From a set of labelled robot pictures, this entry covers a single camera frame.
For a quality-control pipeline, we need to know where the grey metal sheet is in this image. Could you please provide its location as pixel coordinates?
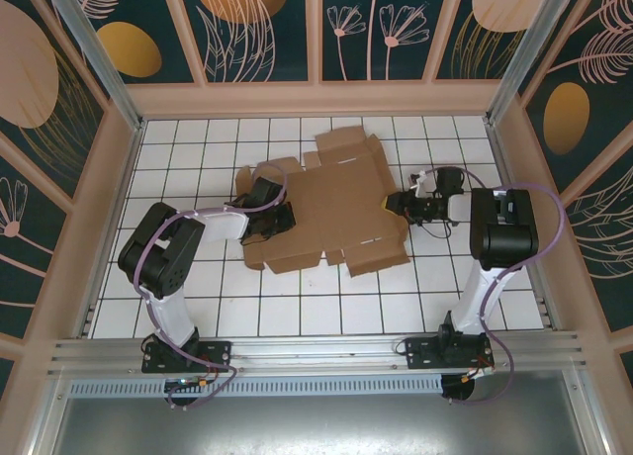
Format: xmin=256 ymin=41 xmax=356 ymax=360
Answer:
xmin=29 ymin=369 xmax=612 ymax=455

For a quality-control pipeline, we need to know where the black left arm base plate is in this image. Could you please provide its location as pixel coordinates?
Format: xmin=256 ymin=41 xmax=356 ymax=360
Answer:
xmin=141 ymin=339 xmax=233 ymax=375

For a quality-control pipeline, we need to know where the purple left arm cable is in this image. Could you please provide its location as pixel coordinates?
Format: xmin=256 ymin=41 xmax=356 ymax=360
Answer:
xmin=133 ymin=162 xmax=289 ymax=410

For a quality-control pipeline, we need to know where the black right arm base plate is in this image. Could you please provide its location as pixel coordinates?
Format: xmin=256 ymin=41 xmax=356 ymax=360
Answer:
xmin=405 ymin=336 xmax=496 ymax=372

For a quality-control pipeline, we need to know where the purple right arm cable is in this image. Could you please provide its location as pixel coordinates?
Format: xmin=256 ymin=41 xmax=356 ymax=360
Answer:
xmin=419 ymin=165 xmax=568 ymax=407

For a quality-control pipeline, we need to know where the slotted grey cable duct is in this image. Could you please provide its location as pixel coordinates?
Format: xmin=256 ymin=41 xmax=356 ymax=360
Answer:
xmin=68 ymin=374 xmax=444 ymax=397

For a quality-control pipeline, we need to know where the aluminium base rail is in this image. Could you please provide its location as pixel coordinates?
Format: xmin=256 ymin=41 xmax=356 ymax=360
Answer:
xmin=46 ymin=330 xmax=588 ymax=377

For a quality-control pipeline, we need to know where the aluminium side rail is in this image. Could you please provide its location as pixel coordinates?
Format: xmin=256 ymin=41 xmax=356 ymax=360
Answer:
xmin=484 ymin=120 xmax=559 ymax=332
xmin=78 ymin=120 xmax=145 ymax=338

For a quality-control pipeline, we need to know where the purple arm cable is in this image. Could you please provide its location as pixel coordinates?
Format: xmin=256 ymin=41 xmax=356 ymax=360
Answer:
xmin=133 ymin=162 xmax=289 ymax=410
xmin=419 ymin=165 xmax=568 ymax=407

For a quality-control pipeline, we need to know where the brown cardboard box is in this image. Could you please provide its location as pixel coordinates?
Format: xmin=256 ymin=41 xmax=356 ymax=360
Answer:
xmin=234 ymin=127 xmax=410 ymax=278

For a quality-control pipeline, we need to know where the aluminium corner post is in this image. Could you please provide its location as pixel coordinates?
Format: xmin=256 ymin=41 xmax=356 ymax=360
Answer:
xmin=39 ymin=0 xmax=145 ymax=133
xmin=484 ymin=0 xmax=580 ymax=126

